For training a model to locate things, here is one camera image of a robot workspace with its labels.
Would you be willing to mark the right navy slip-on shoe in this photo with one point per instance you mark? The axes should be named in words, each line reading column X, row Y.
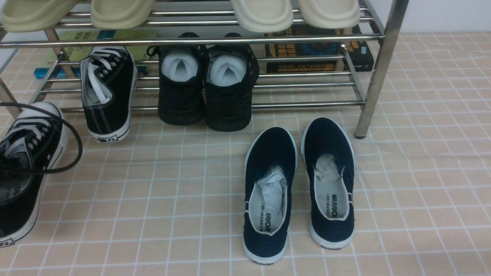
column 328, row 157

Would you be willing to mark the far left beige slipper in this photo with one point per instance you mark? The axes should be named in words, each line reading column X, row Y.
column 23, row 16

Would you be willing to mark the navy slip-on shoe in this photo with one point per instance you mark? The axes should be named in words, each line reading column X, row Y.
column 328, row 157
column 269, row 168

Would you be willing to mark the black book stack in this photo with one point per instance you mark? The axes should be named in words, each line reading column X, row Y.
column 359, row 52

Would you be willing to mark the silver metal shoe rack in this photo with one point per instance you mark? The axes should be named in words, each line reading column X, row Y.
column 381, row 41

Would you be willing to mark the beige slipper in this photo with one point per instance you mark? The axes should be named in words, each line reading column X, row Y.
column 120, row 14
column 23, row 16

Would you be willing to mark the right black knit sneaker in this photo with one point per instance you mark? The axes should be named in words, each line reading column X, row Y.
column 232, row 73

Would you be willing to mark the black knit sneaker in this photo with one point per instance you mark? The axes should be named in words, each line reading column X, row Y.
column 232, row 73
column 181, row 71

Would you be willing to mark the cream slipper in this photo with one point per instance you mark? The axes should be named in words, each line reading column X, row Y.
column 330, row 14
column 263, row 16

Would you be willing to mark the left navy slip-on shoe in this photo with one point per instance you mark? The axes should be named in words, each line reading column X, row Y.
column 269, row 168

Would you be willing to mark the left black knit sneaker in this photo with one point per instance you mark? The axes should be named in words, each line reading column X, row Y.
column 181, row 71

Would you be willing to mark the far right cream slipper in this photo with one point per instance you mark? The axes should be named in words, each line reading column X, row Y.
column 330, row 14

